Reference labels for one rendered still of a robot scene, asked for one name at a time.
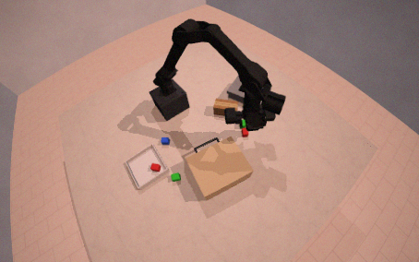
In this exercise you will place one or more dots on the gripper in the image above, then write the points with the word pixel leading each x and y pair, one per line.
pixel 232 117

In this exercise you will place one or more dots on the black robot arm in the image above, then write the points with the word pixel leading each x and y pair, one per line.
pixel 252 75

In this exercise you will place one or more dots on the small blue block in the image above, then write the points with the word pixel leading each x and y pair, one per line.
pixel 165 141

